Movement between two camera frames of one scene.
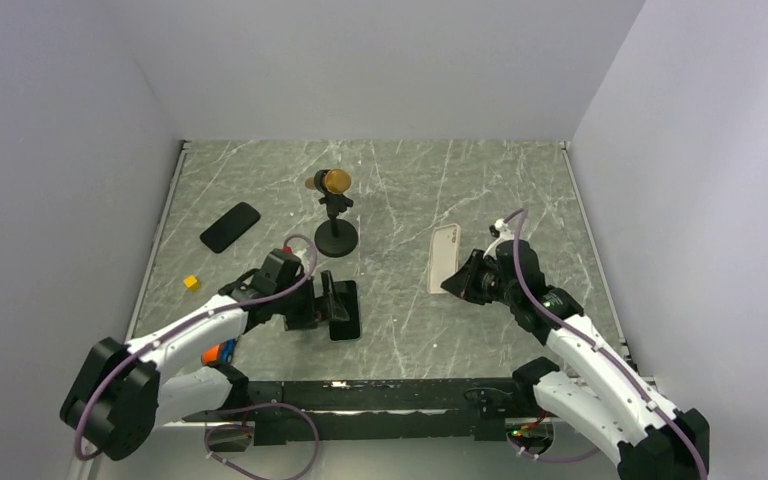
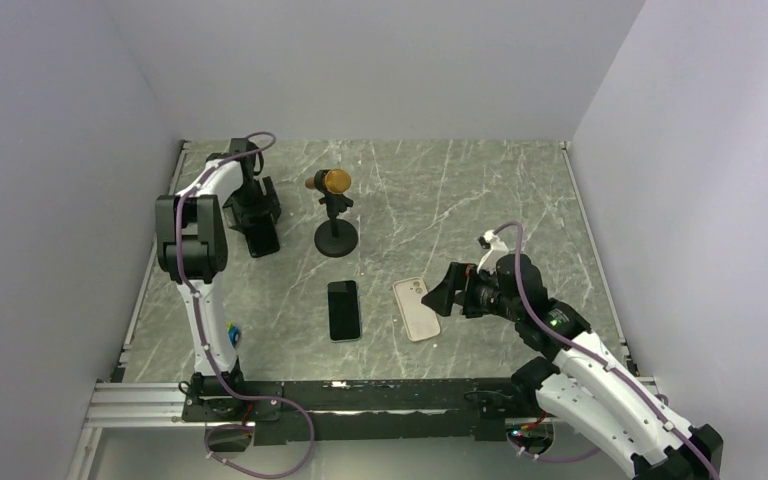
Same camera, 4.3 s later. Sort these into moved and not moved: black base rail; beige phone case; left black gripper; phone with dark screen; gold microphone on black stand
Moved: left black gripper; beige phone case
Not moved: gold microphone on black stand; phone with dark screen; black base rail
